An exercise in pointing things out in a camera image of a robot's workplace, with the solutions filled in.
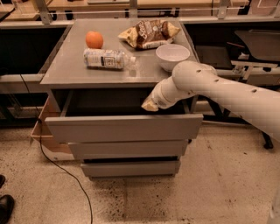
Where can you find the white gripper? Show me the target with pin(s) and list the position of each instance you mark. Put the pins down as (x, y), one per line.
(159, 100)

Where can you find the grey top drawer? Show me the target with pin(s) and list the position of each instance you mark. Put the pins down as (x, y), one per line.
(115, 115)

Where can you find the grey drawer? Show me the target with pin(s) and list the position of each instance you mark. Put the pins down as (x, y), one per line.
(115, 115)
(126, 169)
(142, 149)

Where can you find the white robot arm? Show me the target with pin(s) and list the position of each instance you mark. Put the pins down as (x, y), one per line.
(225, 179)

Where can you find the grey middle drawer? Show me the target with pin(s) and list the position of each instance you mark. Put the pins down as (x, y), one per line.
(142, 149)

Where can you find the grey drawer cabinet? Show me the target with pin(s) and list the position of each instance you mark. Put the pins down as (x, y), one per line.
(68, 71)

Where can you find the grey bottom drawer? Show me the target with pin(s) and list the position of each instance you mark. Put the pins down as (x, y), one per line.
(126, 169)

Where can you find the white ceramic bowl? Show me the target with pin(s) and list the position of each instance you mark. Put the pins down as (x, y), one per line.
(168, 56)

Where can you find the brown chip bag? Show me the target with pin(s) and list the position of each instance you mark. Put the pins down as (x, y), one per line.
(149, 34)

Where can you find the clear plastic water bottle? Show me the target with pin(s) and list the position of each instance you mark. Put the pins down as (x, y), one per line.
(108, 59)

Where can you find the orange fruit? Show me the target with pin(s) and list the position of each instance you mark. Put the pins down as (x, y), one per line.
(94, 40)

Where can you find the cardboard box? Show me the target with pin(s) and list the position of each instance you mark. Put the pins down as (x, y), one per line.
(41, 133)

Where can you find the black shoe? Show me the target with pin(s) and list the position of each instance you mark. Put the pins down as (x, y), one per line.
(2, 180)
(6, 208)

